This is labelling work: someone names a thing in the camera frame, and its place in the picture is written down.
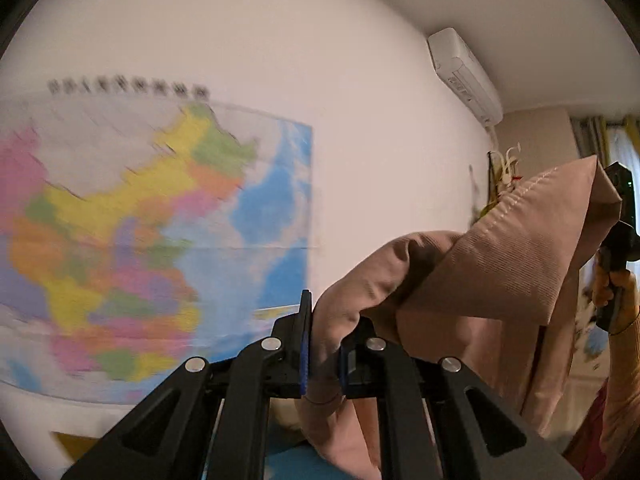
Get colourful wall map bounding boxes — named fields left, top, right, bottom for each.
left=1, top=77, right=312, bottom=403

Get blue floral bed sheet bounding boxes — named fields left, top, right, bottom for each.
left=264, top=446, right=350, bottom=480

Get pink coat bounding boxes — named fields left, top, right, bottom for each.
left=296, top=157, right=620, bottom=479

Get hanging yellow garments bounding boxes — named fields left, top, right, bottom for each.
left=469, top=143, right=523, bottom=226

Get right hand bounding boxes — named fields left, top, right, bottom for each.
left=592, top=252, right=639, bottom=334

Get white air conditioner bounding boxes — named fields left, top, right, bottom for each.
left=427, top=27, right=503, bottom=127

